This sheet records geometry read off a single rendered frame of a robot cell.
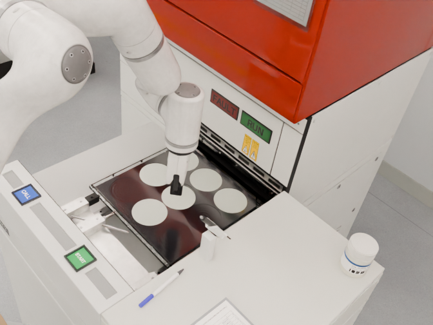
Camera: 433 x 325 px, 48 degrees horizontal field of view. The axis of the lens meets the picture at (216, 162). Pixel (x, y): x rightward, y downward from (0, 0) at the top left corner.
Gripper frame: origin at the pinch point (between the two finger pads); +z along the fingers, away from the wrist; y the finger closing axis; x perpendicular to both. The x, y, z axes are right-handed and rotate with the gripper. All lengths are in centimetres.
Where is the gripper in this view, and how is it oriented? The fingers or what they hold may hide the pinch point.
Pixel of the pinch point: (176, 187)
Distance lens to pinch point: 133.1
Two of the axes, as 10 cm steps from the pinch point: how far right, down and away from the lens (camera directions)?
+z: -1.3, 7.4, 6.6
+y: -0.8, 6.6, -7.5
